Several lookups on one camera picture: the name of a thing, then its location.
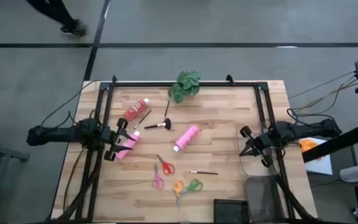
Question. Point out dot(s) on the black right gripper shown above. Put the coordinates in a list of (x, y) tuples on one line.
[(264, 143)]

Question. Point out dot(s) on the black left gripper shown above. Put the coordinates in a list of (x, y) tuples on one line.
[(112, 137)]

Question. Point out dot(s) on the pink paint bottle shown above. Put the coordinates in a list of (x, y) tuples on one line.
[(129, 143), (186, 137)]

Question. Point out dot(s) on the red paint bottle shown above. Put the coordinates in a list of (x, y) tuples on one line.
[(134, 110)]

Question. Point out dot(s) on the black fan brush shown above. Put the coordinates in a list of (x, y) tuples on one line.
[(167, 124)]

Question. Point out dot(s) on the thin black pencil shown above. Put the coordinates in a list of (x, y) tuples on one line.
[(204, 172)]

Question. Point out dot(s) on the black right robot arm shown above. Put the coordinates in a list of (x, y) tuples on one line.
[(306, 130)]

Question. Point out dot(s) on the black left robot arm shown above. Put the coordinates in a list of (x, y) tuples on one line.
[(57, 134)]

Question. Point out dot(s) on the clear plastic bin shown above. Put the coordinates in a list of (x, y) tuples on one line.
[(256, 169)]

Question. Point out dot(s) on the black mesh cup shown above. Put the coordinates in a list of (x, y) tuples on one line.
[(261, 199)]

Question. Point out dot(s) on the orange object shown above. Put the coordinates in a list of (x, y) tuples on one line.
[(309, 144)]

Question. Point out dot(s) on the black mesh tray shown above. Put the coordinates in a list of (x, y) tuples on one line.
[(230, 213)]

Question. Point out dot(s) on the white sheet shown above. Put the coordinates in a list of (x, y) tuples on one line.
[(320, 166)]

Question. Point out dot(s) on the potted green plant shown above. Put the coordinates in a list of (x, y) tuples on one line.
[(185, 85)]

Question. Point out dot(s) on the black diagonal bar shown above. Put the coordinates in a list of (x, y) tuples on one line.
[(337, 143)]

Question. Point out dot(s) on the light grey object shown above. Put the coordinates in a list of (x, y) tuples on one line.
[(353, 175)]

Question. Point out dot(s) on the grey metal stand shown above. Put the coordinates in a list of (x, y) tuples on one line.
[(2, 152)]

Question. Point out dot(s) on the person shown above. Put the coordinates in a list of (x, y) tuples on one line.
[(57, 12)]

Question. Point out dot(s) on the black metal table frame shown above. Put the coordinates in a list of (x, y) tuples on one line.
[(154, 84)]

